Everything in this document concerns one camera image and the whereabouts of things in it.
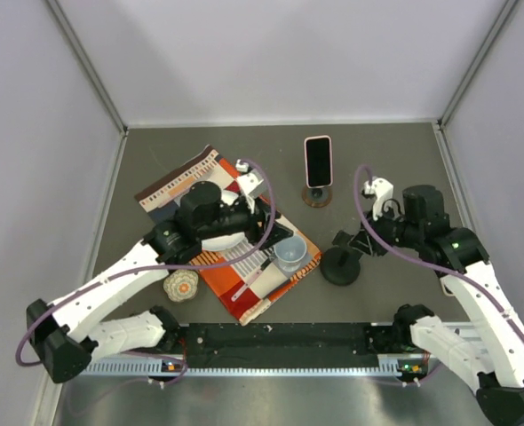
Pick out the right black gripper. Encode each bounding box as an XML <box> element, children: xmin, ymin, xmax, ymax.
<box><xmin>349</xmin><ymin>201</ymin><xmax>422</xmax><ymax>256</ymax></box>

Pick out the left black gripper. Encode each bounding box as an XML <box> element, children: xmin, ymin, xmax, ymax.
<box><xmin>199</xmin><ymin>195</ymin><xmax>293</xmax><ymax>250</ymax></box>

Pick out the black round base clamp stand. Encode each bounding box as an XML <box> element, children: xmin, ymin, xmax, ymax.
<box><xmin>320</xmin><ymin>247</ymin><xmax>361</xmax><ymax>287</ymax></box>

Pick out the grey phone stand wooden base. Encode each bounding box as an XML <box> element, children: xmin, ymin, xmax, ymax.
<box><xmin>302</xmin><ymin>186</ymin><xmax>332</xmax><ymax>208</ymax></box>

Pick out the pink case smartphone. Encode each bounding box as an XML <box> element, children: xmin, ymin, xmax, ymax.
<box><xmin>304</xmin><ymin>135</ymin><xmax>333</xmax><ymax>188</ymax></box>

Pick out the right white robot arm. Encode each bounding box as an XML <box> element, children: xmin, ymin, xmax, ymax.
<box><xmin>322</xmin><ymin>178</ymin><xmax>524</xmax><ymax>425</ymax></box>

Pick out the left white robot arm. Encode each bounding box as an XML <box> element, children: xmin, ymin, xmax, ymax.
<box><xmin>23</xmin><ymin>177</ymin><xmax>293</xmax><ymax>383</ymax></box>

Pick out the light blue mug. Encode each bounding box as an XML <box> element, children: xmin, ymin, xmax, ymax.
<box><xmin>274</xmin><ymin>235</ymin><xmax>307</xmax><ymax>272</ymax></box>

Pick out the orange patterned cloth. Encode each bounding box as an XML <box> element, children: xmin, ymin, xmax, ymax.
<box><xmin>135</xmin><ymin>146</ymin><xmax>322</xmax><ymax>326</ymax></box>

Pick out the crocheted pastel coaster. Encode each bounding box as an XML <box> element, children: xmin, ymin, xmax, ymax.
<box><xmin>163</xmin><ymin>270</ymin><xmax>199</xmax><ymax>303</ymax></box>

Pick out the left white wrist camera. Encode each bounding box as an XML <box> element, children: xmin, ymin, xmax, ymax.
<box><xmin>235</xmin><ymin>160</ymin><xmax>266</xmax><ymax>212</ymax></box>

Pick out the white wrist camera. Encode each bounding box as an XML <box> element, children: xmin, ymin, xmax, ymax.
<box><xmin>235</xmin><ymin>160</ymin><xmax>266</xmax><ymax>212</ymax></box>
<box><xmin>361</xmin><ymin>177</ymin><xmax>393</xmax><ymax>221</ymax></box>

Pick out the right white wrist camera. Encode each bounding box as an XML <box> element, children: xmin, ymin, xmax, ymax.
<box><xmin>361</xmin><ymin>177</ymin><xmax>393</xmax><ymax>221</ymax></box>

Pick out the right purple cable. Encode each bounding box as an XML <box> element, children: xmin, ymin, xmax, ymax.
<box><xmin>353</xmin><ymin>164</ymin><xmax>524</xmax><ymax>385</ymax></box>

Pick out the purple cable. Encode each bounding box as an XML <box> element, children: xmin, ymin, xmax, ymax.
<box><xmin>15</xmin><ymin>158</ymin><xmax>277</xmax><ymax>367</ymax></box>
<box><xmin>353</xmin><ymin>164</ymin><xmax>524</xmax><ymax>385</ymax></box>

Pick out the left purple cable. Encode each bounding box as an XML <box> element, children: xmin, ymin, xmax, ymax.
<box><xmin>15</xmin><ymin>158</ymin><xmax>277</xmax><ymax>367</ymax></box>

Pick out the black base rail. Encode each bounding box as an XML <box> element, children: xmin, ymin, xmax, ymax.
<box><xmin>179</xmin><ymin>322</ymin><xmax>405</xmax><ymax>368</ymax></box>

